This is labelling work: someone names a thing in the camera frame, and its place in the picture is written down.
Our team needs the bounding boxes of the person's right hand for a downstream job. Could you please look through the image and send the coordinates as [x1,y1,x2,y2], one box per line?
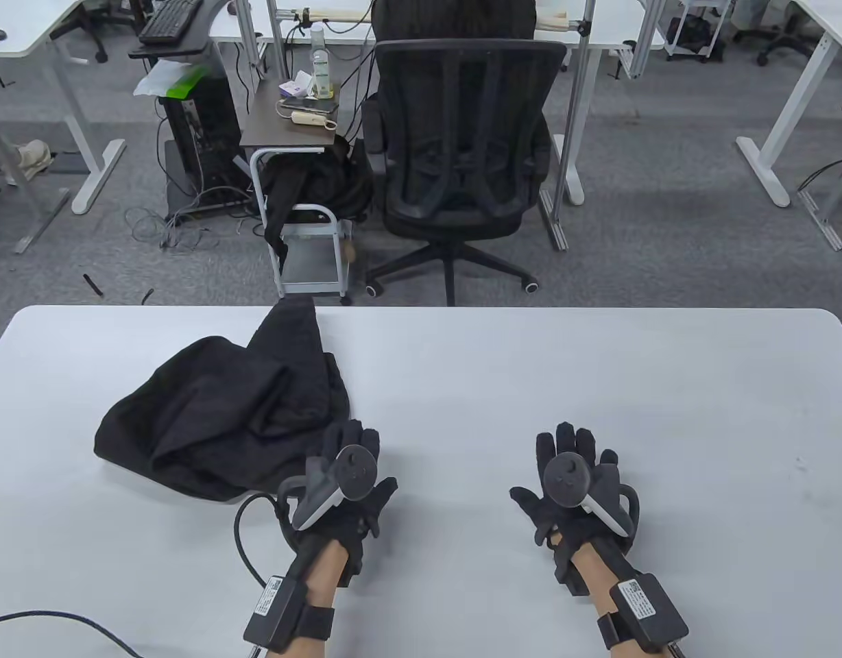
[510,422,641,549]

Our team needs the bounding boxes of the person's left hand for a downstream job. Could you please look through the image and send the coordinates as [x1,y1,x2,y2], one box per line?
[277,419,399,549]

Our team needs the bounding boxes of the black denim trousers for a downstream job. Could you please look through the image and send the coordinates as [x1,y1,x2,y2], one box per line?
[94,296,353,502]

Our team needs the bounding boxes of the person's left forearm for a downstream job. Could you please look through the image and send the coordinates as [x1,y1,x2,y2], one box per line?
[267,535,357,658]

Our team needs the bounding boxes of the grey white right controller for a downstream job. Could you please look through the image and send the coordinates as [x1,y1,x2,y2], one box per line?
[542,452,634,537]

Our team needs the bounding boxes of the grey white controller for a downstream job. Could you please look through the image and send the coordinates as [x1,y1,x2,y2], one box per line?
[292,444,378,533]
[542,452,634,537]

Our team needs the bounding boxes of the grey white left controller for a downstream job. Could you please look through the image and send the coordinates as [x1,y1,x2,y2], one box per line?
[292,444,378,533]

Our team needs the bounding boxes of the black mesh office chair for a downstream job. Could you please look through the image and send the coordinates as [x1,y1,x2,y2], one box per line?
[363,39,568,307]

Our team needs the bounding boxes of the black bag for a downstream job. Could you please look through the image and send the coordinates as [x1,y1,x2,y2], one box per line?
[260,137,374,271]

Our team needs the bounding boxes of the black computer tower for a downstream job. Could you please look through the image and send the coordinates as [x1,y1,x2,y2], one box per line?
[158,74,250,215]

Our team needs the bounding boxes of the clear plastic bottle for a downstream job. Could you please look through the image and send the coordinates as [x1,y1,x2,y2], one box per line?
[309,26,334,98]

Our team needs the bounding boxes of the green white plastic bag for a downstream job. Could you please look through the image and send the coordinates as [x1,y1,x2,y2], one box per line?
[133,59,213,99]

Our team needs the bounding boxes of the long white desk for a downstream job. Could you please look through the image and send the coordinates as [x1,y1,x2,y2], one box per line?
[208,0,667,80]

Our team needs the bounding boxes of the beige shoe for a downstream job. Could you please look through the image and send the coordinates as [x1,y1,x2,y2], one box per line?
[6,139,53,184]

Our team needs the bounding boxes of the white trolley with black bag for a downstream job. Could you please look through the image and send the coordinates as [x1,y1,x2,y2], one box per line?
[666,0,727,64]

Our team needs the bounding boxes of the black keyboard tray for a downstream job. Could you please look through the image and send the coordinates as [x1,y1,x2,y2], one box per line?
[128,0,231,60]

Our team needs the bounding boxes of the white desk with T-foot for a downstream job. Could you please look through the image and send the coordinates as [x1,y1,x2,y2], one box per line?
[736,0,842,252]

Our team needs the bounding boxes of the black keyboard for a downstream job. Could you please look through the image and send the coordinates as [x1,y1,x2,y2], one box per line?
[139,0,204,45]

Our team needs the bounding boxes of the black swivel chair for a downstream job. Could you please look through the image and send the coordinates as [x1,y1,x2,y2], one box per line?
[733,0,816,67]
[51,0,154,64]

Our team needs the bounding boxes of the white desk with white legs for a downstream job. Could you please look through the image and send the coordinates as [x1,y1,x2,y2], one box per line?
[0,0,127,254]

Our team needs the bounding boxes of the thin black glove cable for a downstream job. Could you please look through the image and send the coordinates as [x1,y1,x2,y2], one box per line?
[234,492,286,587]

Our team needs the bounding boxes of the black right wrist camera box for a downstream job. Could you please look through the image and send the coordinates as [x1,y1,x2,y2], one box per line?
[597,574,689,652]

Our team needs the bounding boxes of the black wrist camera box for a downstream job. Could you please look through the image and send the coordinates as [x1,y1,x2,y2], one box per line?
[243,577,336,653]
[597,574,689,652]

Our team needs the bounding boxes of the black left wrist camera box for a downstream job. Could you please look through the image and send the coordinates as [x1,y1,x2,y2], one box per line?
[243,577,336,653]

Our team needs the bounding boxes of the black braided cable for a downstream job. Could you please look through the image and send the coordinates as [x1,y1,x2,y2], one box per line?
[0,610,146,658]

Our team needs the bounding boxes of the tangle of floor cables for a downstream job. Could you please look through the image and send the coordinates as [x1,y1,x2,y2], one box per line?
[124,185,257,251]

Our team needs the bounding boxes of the aluminium frame post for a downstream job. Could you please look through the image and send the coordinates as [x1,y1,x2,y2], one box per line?
[539,0,597,252]

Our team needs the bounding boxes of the brown-top white-frame side cart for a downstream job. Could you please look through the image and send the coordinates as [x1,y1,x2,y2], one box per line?
[240,81,357,306]

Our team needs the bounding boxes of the black floor cable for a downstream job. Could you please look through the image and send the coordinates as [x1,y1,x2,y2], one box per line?
[797,152,842,193]

